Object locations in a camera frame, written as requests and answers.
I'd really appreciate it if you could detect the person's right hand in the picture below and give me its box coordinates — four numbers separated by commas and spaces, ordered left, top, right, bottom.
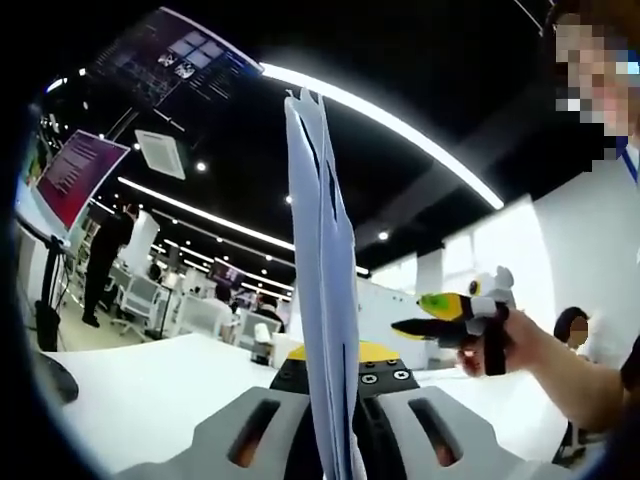
457, 307, 540, 377

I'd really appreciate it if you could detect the red screen monitor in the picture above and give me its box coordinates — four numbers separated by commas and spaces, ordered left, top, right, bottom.
36, 128, 132, 235

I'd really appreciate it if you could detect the black device with white roll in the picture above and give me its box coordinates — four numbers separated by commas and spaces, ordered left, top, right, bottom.
249, 322, 275, 367

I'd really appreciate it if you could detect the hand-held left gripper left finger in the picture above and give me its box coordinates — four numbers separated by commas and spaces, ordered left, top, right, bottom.
117, 344, 317, 480

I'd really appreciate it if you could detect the black rounded object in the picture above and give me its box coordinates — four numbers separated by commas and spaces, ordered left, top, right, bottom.
41, 353, 82, 406

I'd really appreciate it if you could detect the white printer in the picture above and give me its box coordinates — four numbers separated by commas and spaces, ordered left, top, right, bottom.
271, 331, 307, 367

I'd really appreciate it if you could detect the white table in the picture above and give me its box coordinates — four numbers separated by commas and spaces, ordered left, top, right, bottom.
41, 331, 572, 476

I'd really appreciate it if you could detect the ceiling air conditioner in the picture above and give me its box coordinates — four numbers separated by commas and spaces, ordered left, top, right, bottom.
133, 128, 188, 182

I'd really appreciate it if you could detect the curved ceiling light strip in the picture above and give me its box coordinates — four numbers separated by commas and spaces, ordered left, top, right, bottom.
258, 61, 507, 212

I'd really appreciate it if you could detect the black monitor stand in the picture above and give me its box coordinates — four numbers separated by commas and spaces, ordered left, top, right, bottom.
33, 233, 67, 352

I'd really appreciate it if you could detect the blue lanyard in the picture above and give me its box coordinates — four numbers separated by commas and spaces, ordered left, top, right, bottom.
616, 143, 640, 190

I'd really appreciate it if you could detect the large overhead dark screen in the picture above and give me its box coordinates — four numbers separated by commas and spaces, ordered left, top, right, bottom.
93, 6, 265, 110

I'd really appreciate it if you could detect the row of white office chairs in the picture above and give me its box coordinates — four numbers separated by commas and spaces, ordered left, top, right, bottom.
111, 271, 237, 347

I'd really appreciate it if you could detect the stack of white printing papers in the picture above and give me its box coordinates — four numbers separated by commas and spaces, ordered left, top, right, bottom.
283, 86, 362, 480

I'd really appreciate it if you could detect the white whiteboard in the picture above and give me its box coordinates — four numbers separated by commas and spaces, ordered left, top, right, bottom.
356, 276, 432, 372

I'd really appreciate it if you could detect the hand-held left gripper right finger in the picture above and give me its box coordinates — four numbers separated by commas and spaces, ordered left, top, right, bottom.
354, 342, 569, 480

